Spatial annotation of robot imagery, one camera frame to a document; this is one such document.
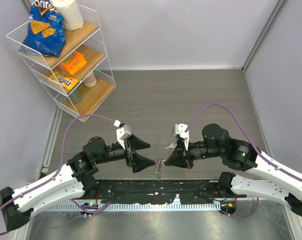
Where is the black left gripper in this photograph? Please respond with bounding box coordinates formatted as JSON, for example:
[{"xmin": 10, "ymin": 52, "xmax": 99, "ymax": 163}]
[{"xmin": 95, "ymin": 132, "xmax": 155, "ymax": 172}]

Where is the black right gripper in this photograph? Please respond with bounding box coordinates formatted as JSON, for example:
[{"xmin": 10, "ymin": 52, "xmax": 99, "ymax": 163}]
[{"xmin": 165, "ymin": 137, "xmax": 224, "ymax": 169}]

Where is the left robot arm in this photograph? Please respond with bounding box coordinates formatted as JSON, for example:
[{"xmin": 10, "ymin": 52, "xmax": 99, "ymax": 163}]
[{"xmin": 0, "ymin": 135, "xmax": 155, "ymax": 232}]

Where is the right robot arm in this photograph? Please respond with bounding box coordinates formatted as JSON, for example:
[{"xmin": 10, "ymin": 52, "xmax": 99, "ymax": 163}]
[{"xmin": 164, "ymin": 123, "xmax": 302, "ymax": 217}]

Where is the silver key on blue tag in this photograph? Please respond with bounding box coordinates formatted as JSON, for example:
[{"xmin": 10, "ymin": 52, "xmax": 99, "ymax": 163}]
[{"xmin": 166, "ymin": 144, "xmax": 175, "ymax": 149}]

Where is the beige paper cup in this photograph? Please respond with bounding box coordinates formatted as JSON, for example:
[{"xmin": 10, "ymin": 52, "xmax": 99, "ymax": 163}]
[{"xmin": 83, "ymin": 71, "xmax": 97, "ymax": 88}]

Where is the yellow M&Ms candy bag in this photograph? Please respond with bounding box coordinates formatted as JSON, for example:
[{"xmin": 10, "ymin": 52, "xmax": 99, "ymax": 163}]
[{"xmin": 49, "ymin": 71, "xmax": 78, "ymax": 91}]

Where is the orange Reeses candy bag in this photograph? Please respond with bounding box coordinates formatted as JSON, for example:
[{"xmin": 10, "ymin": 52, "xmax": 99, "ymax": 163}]
[{"xmin": 59, "ymin": 51, "xmax": 87, "ymax": 75}]

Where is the blue Doritos chip bag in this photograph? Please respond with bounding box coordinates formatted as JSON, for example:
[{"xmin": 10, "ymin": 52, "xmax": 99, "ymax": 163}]
[{"xmin": 23, "ymin": 0, "xmax": 66, "ymax": 57}]

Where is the paper towel roll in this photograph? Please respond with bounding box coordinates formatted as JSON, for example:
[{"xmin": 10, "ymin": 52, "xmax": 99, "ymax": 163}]
[{"xmin": 51, "ymin": 0, "xmax": 84, "ymax": 31}]

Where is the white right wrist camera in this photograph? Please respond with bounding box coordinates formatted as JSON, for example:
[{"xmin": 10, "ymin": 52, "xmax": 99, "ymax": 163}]
[{"xmin": 173, "ymin": 123, "xmax": 190, "ymax": 150}]

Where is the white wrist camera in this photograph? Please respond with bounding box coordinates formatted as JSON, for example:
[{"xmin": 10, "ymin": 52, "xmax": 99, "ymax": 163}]
[
  {"xmin": 173, "ymin": 123, "xmax": 190, "ymax": 150},
  {"xmin": 116, "ymin": 124, "xmax": 132, "ymax": 149}
]

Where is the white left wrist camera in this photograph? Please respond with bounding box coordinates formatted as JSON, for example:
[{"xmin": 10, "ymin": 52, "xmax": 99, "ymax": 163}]
[{"xmin": 116, "ymin": 124, "xmax": 132, "ymax": 149}]

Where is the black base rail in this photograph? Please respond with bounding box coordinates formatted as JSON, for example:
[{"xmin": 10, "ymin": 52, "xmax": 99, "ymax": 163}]
[{"xmin": 75, "ymin": 178, "xmax": 249, "ymax": 206}]

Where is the white slotted cable duct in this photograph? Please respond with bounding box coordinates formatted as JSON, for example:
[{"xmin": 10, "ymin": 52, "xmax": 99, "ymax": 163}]
[{"xmin": 44, "ymin": 201, "xmax": 221, "ymax": 212}]

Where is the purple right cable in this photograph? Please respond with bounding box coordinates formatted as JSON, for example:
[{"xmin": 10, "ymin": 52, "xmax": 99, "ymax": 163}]
[{"xmin": 185, "ymin": 103, "xmax": 302, "ymax": 186}]

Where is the purple cable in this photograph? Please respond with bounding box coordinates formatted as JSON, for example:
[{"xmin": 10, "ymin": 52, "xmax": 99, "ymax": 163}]
[
  {"xmin": 185, "ymin": 103, "xmax": 302, "ymax": 186},
  {"xmin": 0, "ymin": 114, "xmax": 120, "ymax": 236}
]

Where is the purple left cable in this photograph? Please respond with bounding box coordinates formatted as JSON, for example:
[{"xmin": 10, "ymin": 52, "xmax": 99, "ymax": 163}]
[{"xmin": 0, "ymin": 114, "xmax": 120, "ymax": 236}]

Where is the white wire shelf rack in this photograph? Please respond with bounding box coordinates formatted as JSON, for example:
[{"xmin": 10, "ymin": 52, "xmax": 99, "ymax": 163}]
[{"xmin": 6, "ymin": 5, "xmax": 116, "ymax": 122}]

